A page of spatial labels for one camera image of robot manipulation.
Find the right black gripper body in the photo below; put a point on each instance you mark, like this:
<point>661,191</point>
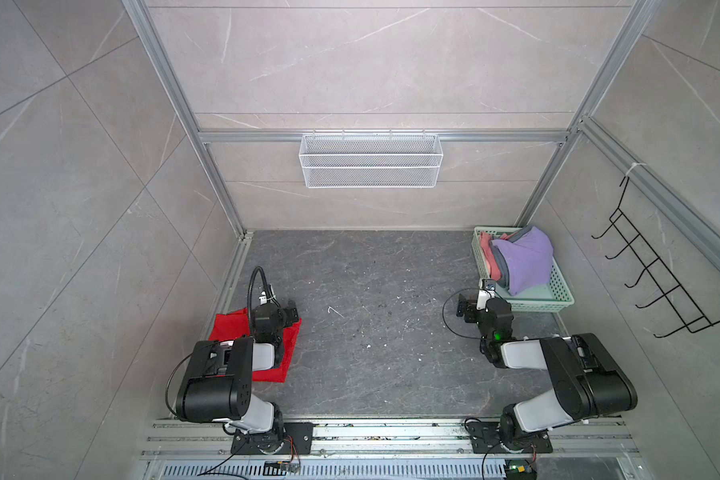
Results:
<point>468,308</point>

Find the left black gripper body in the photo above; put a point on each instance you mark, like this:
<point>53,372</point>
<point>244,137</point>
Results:
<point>285,312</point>

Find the purple t shirt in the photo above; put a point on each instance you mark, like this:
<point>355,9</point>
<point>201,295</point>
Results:
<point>528,257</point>

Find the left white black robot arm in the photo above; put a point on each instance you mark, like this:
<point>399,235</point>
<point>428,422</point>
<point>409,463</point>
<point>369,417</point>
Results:
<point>244,347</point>

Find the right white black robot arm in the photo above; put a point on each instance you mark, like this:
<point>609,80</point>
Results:
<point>586,381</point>

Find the red folded t shirt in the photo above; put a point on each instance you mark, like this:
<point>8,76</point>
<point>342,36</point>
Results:
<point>235,324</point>

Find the pink red t shirt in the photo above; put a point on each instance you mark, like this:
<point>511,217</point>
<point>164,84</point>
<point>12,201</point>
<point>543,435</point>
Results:
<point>485,242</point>

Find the grey blue t shirt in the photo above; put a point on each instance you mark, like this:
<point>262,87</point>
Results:
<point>499,264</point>

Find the green plastic basket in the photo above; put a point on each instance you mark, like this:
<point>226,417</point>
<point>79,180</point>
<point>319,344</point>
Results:
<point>551,297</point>

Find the small circuit board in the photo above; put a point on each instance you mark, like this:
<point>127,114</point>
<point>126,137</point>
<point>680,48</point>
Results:
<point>279,466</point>

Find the green power connector box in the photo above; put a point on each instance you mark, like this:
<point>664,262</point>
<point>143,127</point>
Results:
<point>519,470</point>

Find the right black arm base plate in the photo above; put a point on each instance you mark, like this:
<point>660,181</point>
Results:
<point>490,437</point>

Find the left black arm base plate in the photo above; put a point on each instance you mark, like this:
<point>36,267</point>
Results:
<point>281,440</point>

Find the black wire hook rack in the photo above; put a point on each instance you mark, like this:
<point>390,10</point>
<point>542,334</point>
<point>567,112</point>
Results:
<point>655,272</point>

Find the white wire mesh basket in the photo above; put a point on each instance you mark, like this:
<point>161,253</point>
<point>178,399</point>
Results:
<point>357,161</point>

